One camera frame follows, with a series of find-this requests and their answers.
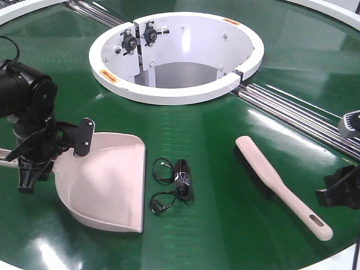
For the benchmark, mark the black bearing mount left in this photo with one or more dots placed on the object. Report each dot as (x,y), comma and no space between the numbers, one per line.
(129,43)

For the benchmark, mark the white outer conveyor rim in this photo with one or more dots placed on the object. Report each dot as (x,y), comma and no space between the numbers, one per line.
(340,13)

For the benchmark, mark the steel conveyor rollers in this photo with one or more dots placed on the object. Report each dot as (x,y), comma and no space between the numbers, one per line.
(94,13)
(300,115)

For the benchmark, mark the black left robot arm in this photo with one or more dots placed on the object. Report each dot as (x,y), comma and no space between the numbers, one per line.
(28,102)

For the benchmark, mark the white outer rim left segment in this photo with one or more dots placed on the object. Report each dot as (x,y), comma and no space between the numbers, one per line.
(13,9)

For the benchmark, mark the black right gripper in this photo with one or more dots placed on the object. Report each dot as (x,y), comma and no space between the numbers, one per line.
(342,188)

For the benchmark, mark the steel conveyor rollers right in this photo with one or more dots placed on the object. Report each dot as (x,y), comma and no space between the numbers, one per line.
(300,115)

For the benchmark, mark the pink plastic dustpan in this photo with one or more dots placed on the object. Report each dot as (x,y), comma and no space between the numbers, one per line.
(105,189)

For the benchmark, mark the black bearing mount right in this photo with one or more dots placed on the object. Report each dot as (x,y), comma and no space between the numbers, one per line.
(150,34)

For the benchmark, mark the pink hand broom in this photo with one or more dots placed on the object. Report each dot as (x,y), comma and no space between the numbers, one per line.
(269,183)

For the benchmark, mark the steel conveyor rollers left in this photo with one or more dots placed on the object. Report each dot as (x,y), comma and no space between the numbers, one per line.
(94,13)

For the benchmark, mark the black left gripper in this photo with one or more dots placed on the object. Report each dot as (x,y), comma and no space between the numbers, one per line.
(41,141)

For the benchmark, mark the black bearing mount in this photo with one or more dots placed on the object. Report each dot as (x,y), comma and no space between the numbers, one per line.
(129,43)
(150,34)

